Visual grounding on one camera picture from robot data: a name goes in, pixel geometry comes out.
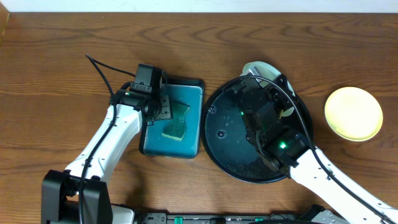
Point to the yellow plate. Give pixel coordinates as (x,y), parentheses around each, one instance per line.
(353,114)

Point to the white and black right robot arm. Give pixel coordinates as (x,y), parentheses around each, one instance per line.
(292,152)

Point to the round black tray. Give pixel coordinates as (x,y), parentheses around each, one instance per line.
(223,134)

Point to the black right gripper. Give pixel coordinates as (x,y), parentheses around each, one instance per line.
(275,94)

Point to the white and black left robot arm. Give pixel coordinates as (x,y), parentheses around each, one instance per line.
(79,194)

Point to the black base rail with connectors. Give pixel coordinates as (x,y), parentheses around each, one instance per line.
(315,214)

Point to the light green plate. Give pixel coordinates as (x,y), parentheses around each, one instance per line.
(262,69)

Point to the black rectangular tray with blue water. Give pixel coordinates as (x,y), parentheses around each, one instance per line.
(155,142)

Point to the green and yellow sponge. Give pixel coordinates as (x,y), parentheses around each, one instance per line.
(176,127)

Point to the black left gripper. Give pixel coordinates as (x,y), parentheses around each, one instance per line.
(165,107)

